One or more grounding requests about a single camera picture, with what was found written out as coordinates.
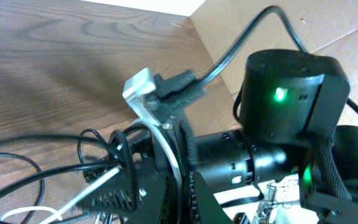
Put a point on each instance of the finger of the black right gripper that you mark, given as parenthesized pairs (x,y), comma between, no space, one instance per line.
(120,195)

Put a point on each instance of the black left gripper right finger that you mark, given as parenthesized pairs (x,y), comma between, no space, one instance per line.
(201,205)

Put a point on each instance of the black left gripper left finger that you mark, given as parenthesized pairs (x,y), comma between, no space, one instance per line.
(155,208)

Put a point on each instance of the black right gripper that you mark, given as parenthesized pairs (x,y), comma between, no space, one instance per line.
(225,160)

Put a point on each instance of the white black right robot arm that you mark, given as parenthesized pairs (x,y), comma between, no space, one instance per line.
(288,108)

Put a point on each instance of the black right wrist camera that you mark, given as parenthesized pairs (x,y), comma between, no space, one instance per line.
(155,99)

